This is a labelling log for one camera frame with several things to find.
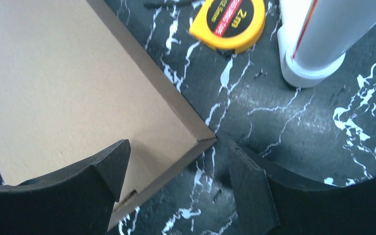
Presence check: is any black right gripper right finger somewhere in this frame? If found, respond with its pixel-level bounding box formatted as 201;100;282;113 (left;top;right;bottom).
228;141;376;235

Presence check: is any yellow tape measure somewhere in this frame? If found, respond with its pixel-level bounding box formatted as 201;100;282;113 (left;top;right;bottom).
189;0;266;55

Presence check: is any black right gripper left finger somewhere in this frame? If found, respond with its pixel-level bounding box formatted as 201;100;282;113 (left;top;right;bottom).
0;140;131;235

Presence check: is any white PVC pipe frame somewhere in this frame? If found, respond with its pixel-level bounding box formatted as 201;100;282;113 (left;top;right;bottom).
277;0;376;88

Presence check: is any brown cardboard box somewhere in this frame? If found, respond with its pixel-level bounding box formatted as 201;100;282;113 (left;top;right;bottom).
0;0;216;229

